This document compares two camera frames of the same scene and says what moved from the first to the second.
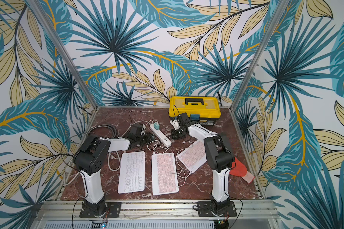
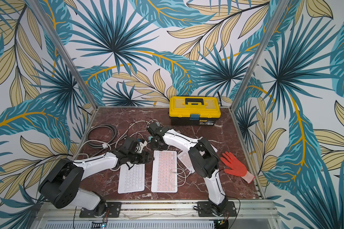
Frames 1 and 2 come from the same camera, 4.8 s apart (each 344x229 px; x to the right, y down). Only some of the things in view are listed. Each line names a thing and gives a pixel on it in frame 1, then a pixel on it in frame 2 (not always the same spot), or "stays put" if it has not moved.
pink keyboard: (165, 180) stays put
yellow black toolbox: (208, 108) stays put
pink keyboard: (194, 156) stays put
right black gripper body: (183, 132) to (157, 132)
